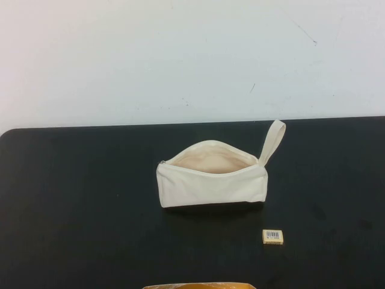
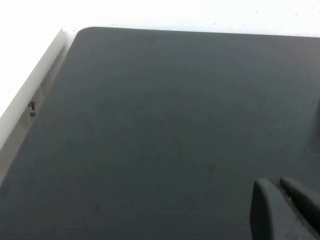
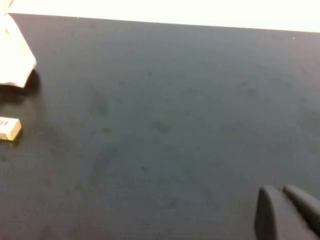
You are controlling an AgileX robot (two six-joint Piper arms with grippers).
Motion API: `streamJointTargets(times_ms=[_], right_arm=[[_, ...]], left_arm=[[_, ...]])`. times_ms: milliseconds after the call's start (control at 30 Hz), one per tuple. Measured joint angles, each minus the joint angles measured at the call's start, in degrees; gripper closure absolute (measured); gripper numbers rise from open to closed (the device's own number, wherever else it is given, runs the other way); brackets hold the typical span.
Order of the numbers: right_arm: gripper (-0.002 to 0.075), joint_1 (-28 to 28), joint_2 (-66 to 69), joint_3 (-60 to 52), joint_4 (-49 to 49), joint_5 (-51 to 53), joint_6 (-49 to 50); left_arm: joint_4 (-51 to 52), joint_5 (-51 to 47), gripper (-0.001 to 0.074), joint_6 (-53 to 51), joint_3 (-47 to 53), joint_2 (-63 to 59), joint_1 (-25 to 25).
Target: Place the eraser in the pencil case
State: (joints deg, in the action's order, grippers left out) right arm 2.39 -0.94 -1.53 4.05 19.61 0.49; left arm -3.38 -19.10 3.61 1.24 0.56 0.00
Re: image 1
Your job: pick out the small cream eraser with barcode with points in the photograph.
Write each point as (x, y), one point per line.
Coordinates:
(272, 236)

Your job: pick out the cream canvas pencil case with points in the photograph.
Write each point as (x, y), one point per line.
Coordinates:
(207, 189)

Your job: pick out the yellow cardboard object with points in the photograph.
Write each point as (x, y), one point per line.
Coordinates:
(195, 282)

